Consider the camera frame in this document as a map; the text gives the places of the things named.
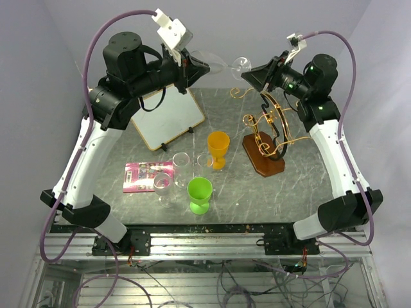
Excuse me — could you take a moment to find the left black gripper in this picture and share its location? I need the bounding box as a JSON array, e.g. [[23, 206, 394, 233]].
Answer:
[[130, 49, 212, 98]]

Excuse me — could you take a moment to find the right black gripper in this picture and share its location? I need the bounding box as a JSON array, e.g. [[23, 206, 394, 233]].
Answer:
[[241, 51, 311, 100]]

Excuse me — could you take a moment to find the clear tall wine glass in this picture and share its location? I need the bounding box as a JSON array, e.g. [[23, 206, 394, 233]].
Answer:
[[191, 50, 252, 80]]

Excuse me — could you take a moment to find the clear small wine glass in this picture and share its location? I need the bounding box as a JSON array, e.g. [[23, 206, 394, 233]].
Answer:
[[197, 153, 214, 178]]

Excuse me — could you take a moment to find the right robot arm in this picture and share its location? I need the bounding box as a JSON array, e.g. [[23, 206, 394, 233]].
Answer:
[[241, 52, 383, 254]]

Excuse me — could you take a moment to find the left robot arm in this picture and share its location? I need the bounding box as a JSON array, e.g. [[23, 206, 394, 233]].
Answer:
[[40, 31, 210, 255]]

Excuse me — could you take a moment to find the gold wine glass rack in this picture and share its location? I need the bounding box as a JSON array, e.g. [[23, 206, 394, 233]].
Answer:
[[242, 91, 311, 178]]

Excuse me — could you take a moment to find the clear middle wine glass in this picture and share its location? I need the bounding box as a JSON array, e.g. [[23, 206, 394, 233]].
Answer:
[[172, 152, 191, 189]]

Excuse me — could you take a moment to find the clear front wine glass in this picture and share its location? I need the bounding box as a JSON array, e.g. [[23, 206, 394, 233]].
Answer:
[[153, 173, 176, 208]]

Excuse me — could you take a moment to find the yellow framed whiteboard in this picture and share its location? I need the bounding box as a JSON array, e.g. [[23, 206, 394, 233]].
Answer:
[[131, 86, 205, 151]]

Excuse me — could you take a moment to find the orange plastic goblet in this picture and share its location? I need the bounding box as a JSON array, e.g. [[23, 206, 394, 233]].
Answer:
[[207, 131, 230, 170]]

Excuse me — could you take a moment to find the green plastic goblet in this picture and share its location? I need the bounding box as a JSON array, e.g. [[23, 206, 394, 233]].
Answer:
[[187, 177, 213, 215]]

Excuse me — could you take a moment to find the pink booklet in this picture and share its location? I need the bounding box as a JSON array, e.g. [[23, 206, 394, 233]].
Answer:
[[123, 161, 173, 193]]

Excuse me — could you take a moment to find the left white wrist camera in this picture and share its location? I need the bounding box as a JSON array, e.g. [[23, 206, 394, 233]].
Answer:
[[152, 8, 193, 66]]

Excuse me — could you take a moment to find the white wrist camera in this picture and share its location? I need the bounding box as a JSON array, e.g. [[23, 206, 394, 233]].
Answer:
[[152, 8, 193, 66], [285, 33, 307, 64]]

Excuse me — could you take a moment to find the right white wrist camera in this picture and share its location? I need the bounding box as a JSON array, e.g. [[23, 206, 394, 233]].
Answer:
[[285, 33, 307, 64]]

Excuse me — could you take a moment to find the aluminium mounting rail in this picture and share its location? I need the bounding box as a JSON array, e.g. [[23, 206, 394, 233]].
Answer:
[[44, 223, 372, 261]]

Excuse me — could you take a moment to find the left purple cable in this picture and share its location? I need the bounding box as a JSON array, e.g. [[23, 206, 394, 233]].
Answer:
[[40, 8, 158, 308]]

